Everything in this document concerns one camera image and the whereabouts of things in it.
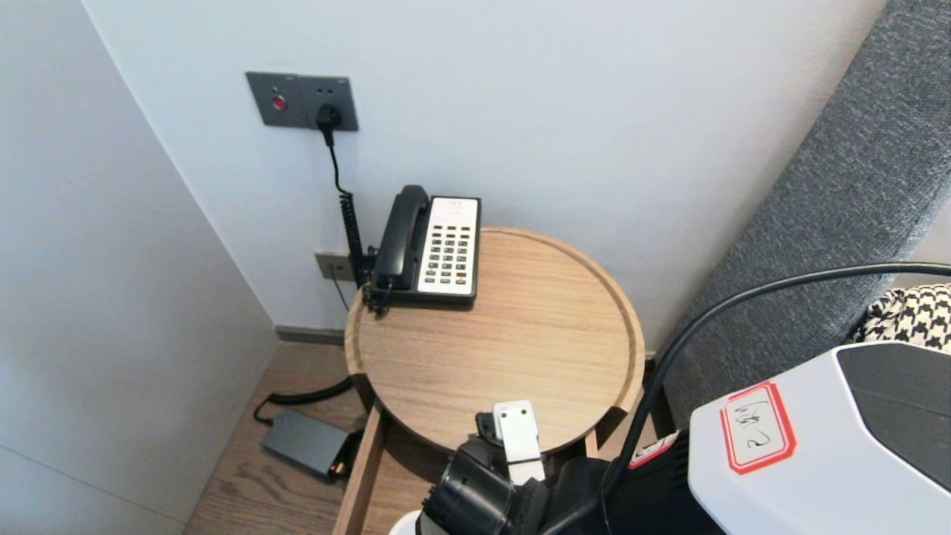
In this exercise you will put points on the curved front wooden drawer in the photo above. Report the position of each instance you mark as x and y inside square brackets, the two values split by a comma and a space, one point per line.
[364, 475]

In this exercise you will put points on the white round puck device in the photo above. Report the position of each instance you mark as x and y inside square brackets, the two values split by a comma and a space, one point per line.
[405, 524]

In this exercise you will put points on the round wooden bedside table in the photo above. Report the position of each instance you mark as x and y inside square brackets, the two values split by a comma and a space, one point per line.
[520, 319]

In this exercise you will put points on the black telephone handset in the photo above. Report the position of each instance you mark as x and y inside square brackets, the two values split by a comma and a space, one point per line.
[397, 238]

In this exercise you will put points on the thin black phone line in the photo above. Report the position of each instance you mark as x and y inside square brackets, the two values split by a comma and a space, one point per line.
[340, 293]

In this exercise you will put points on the grey power adapter box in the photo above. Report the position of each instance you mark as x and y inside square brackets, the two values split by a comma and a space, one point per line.
[304, 442]

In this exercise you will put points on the grey fabric headboard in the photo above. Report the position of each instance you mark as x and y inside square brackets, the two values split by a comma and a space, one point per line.
[817, 223]

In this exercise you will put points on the black white houndstooth pillow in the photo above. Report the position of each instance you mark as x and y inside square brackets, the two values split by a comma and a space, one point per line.
[914, 316]

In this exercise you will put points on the small grey wall jack plate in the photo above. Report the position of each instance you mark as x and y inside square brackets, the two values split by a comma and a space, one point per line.
[330, 266]

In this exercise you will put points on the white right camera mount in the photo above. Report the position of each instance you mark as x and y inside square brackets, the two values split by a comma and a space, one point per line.
[518, 438]

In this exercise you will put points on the grey wall socket plate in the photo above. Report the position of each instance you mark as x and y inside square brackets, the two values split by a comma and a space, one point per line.
[327, 96]

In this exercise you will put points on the grey switch plate red button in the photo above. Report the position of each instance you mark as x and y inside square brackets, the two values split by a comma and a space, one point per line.
[273, 100]

